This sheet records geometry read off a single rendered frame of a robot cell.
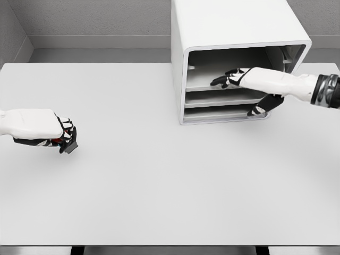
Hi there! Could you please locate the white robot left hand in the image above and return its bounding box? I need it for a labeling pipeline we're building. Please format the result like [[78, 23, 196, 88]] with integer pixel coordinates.
[[8, 108, 78, 155]]

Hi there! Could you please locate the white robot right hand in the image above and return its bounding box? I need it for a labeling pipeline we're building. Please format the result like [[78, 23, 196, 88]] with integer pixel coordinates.
[[210, 66, 290, 117]]

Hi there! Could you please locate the grey cabinet drawer tray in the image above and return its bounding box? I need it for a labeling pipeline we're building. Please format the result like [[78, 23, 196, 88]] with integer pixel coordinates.
[[184, 89, 270, 109], [185, 65, 269, 93], [183, 103, 269, 123]]

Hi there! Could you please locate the white tabletop storage cabinet shell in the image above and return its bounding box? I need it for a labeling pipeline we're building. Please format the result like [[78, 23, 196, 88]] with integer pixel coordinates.
[[171, 0, 312, 126]]

